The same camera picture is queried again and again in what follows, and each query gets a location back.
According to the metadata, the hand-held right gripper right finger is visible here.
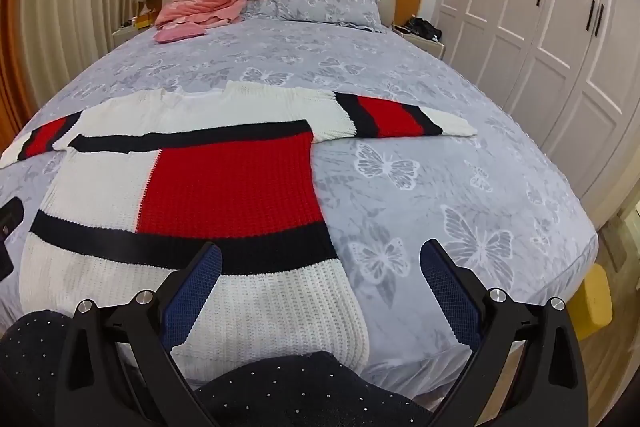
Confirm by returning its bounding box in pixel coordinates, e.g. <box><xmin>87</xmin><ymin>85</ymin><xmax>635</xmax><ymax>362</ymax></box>
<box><xmin>420</xmin><ymin>239</ymin><xmax>589</xmax><ymax>427</ymax></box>

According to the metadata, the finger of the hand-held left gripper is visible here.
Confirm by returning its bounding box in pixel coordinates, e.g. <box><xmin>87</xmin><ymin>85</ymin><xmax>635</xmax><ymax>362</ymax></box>
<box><xmin>0</xmin><ymin>197</ymin><xmax>26</xmax><ymax>281</ymax></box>

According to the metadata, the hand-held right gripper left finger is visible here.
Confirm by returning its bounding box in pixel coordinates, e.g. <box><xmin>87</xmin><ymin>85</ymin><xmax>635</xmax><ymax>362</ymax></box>
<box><xmin>54</xmin><ymin>242</ymin><xmax>223</xmax><ymax>427</ymax></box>

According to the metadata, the white red navy knit sweater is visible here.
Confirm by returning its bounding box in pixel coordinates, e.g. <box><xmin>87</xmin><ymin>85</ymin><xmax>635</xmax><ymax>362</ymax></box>
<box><xmin>0</xmin><ymin>82</ymin><xmax>478</xmax><ymax>382</ymax></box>

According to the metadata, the person's dark sparkly clothing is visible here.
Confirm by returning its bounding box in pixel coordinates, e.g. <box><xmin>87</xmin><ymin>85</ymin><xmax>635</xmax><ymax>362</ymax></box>
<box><xmin>0</xmin><ymin>311</ymin><xmax>433</xmax><ymax>427</ymax></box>

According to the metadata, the yellow stool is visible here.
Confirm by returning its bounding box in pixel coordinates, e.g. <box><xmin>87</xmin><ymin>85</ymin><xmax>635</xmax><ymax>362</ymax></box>
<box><xmin>574</xmin><ymin>264</ymin><xmax>614</xmax><ymax>341</ymax></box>

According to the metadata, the beige nightstand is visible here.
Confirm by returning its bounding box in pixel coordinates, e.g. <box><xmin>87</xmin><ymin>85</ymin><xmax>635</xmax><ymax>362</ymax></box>
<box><xmin>392</xmin><ymin>24</ymin><xmax>447</xmax><ymax>60</ymax></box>
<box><xmin>111</xmin><ymin>23</ymin><xmax>157</xmax><ymax>52</ymax></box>

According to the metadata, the cream pleated curtain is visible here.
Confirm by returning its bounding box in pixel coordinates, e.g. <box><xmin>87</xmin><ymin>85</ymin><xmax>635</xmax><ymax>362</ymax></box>
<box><xmin>17</xmin><ymin>0</ymin><xmax>142</xmax><ymax>120</ymax></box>

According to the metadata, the small pink pillow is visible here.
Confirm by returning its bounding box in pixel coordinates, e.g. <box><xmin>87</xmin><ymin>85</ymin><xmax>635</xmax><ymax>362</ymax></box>
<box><xmin>154</xmin><ymin>24</ymin><xmax>207</xmax><ymax>44</ymax></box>

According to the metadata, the black bundle of items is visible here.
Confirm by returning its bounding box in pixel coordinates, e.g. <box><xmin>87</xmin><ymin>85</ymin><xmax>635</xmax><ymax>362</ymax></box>
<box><xmin>402</xmin><ymin>16</ymin><xmax>444</xmax><ymax>42</ymax></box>

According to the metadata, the white panelled wardrobe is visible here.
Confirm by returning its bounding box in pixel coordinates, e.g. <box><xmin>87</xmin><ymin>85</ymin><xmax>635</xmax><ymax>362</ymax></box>
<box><xmin>435</xmin><ymin>0</ymin><xmax>640</xmax><ymax>212</ymax></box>

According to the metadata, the grey butterfly print pillow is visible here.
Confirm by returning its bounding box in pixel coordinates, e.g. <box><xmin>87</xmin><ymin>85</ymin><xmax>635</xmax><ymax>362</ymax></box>
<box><xmin>272</xmin><ymin>0</ymin><xmax>393</xmax><ymax>32</ymax></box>
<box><xmin>240</xmin><ymin>0</ymin><xmax>281</xmax><ymax>20</ymax></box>

